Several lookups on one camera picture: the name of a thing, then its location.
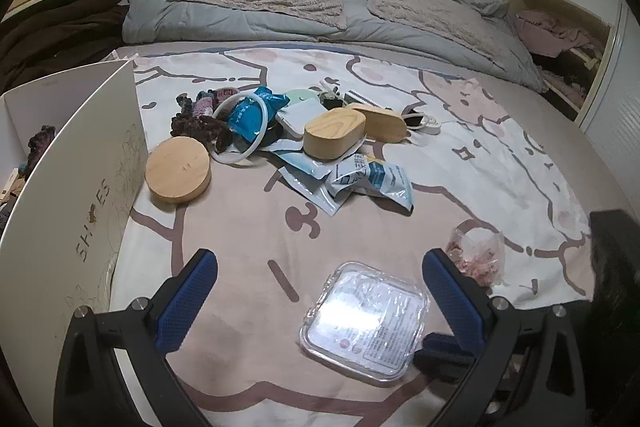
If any clear plastic pill case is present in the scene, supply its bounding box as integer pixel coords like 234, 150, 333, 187
298, 261, 430, 386

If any pink clothes pile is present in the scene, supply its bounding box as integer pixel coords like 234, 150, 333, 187
515, 11, 604, 57

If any purple crochet piece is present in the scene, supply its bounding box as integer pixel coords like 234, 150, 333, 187
26, 124, 55, 169

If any bag of pink bits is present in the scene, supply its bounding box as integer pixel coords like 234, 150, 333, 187
445, 227, 506, 289

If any dark brown crochet bundle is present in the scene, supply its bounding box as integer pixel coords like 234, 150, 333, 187
170, 88, 239, 153

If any grey folded duvet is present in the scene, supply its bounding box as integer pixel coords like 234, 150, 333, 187
122, 0, 547, 93

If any dark brown folded blanket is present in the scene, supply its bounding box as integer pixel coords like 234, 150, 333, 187
1, 0, 128, 92

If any right beige quilted pillow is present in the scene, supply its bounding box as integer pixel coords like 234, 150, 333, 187
368, 0, 509, 69

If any white silicone ring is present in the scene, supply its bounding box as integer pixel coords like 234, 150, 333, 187
208, 92, 269, 167

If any oval wooden box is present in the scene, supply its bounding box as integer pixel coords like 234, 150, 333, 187
347, 103, 408, 143
303, 107, 366, 160

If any clear zip pouch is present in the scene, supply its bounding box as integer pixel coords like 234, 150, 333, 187
273, 152, 349, 216

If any white cardboard shoe box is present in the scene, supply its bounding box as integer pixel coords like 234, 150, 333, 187
1, 60, 148, 426

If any crumpled blue white pouch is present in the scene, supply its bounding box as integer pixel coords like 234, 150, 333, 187
326, 153, 413, 212

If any blue foil packet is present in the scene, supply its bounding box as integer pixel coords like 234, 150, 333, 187
228, 87, 290, 143

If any round wooden lid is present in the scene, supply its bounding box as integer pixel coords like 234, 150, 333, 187
144, 136, 212, 204

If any white louvered door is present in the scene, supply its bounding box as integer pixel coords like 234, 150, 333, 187
580, 2, 639, 213

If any white square compact case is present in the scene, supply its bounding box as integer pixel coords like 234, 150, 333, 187
276, 98, 326, 140

